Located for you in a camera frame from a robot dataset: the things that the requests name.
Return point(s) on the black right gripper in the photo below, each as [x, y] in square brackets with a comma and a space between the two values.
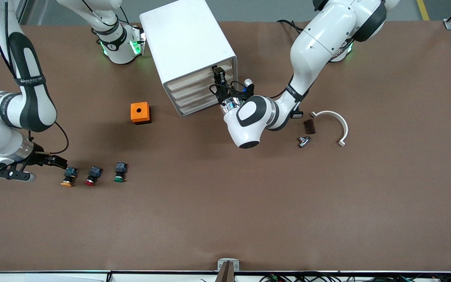
[42, 158]

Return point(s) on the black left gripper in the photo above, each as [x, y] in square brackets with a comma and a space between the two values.
[222, 93]

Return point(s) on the yellow push button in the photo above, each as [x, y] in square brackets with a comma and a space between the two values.
[70, 172]

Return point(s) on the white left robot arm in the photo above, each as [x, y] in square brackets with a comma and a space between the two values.
[327, 35]

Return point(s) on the red push button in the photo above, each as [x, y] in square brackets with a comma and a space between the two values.
[94, 172]

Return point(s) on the green push button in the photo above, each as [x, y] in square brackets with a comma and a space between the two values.
[120, 170]

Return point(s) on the brown terminal block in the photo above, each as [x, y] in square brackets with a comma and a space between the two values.
[309, 127]

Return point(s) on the small metal connector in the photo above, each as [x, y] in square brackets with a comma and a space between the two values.
[303, 141]

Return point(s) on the brown table mat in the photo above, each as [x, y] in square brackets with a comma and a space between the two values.
[225, 203]

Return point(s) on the grey table edge clamp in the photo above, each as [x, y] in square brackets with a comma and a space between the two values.
[220, 265]

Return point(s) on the black white rectangular switch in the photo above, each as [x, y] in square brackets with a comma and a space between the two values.
[298, 115]

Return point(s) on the orange button enclosure box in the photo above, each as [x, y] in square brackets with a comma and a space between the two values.
[134, 113]

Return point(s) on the white table edge rail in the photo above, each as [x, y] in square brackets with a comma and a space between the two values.
[53, 277]

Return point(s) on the white curved bracket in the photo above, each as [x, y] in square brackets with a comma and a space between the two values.
[343, 125]

